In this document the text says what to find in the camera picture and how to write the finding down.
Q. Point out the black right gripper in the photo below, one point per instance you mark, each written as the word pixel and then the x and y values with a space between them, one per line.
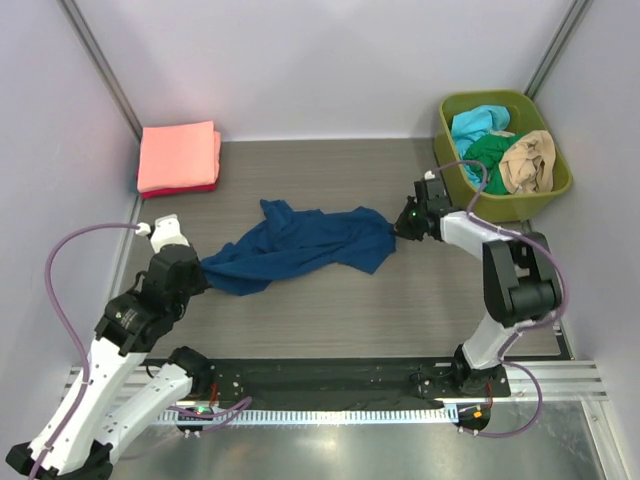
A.
pixel 401 225

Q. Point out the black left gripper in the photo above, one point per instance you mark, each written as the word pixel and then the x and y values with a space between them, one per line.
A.
pixel 202 281

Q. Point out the blue Mickey Mouse t-shirt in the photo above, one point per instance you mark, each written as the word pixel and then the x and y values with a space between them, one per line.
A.
pixel 290 243

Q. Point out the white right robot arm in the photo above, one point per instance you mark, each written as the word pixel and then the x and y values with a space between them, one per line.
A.
pixel 520 283

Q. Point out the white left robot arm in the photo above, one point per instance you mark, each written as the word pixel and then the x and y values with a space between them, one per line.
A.
pixel 85 438

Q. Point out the olive green plastic bin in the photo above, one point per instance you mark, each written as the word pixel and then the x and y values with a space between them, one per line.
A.
pixel 525 117

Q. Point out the folded red t-shirt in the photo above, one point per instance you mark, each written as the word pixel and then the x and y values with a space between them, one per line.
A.
pixel 162 192

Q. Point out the green crumpled t-shirt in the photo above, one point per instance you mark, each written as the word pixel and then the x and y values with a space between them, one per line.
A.
pixel 485 155

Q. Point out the light blue crumpled t-shirt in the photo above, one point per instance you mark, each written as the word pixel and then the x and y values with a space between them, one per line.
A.
pixel 469 126

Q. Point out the beige crumpled t-shirt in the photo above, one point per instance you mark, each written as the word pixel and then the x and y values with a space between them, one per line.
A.
pixel 527 166

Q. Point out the folded pink t-shirt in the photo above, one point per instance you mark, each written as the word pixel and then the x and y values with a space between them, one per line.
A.
pixel 179 157

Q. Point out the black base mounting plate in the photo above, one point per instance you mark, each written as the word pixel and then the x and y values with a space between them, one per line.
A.
pixel 305 379

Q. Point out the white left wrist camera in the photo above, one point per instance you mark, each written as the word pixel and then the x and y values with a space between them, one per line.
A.
pixel 165 231

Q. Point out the white slotted cable duct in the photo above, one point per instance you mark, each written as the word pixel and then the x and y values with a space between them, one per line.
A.
pixel 447 414

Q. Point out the aluminium frame rail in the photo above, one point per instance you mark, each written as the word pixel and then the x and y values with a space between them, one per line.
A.
pixel 561 380

